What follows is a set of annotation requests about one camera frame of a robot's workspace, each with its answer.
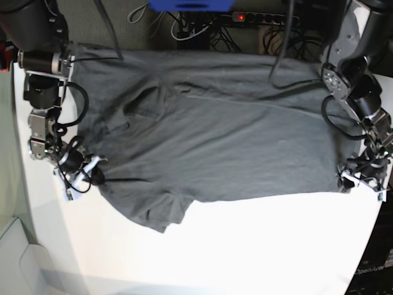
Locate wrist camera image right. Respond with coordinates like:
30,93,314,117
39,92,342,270
376,189,388,202

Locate white cable on floor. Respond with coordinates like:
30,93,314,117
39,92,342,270
170,18,211,41

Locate blue box at top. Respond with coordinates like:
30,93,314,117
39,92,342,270
149,0,235,12

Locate black power strip red light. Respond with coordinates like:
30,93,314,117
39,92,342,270
231,12,286,25

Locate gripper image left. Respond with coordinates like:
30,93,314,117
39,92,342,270
29,138,105,197

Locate red clamp at table corner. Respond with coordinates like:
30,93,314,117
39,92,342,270
0,42,13,73

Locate dark grey t-shirt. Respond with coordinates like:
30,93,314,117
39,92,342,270
71,44,360,233

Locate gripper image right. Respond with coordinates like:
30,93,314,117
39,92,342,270
337,154,390,192

